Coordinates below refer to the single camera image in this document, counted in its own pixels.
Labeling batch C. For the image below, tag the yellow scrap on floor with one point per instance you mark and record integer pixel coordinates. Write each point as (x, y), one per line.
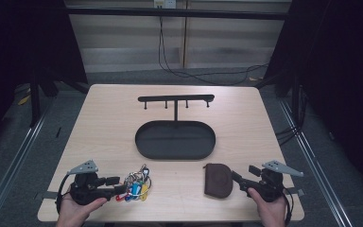
(24, 100)

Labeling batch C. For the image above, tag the white wall socket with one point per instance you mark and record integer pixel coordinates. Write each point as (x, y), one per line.
(165, 3)

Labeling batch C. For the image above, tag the person's left hand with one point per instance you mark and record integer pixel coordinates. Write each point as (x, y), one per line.
(72, 213)

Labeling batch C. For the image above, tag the dark curtain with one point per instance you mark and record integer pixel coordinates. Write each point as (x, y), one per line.
(22, 44)
(343, 78)

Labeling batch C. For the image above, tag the bunch of keys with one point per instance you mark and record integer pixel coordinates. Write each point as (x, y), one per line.
(136, 186)

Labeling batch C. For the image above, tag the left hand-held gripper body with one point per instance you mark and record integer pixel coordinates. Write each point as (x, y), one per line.
(86, 189)

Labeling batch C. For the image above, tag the person's right hand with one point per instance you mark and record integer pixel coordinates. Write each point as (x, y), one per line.
(272, 213)

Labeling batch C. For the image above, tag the brown pouch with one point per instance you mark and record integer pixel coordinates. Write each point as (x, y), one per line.
(218, 181)

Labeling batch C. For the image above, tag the small black item on floor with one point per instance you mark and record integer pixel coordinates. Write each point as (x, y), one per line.
(58, 132)

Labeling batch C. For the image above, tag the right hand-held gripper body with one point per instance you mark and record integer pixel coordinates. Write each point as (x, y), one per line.
(271, 187)

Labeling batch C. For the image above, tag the black horizontal bar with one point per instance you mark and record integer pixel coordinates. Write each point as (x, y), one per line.
(170, 13)

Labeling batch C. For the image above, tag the black stand leg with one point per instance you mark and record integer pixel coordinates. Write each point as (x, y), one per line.
(35, 97)

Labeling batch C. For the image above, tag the black key rack with tray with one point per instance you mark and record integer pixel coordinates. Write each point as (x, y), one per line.
(175, 140)

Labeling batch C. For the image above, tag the metal floor rail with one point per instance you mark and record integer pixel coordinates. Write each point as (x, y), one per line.
(19, 154)
(315, 164)

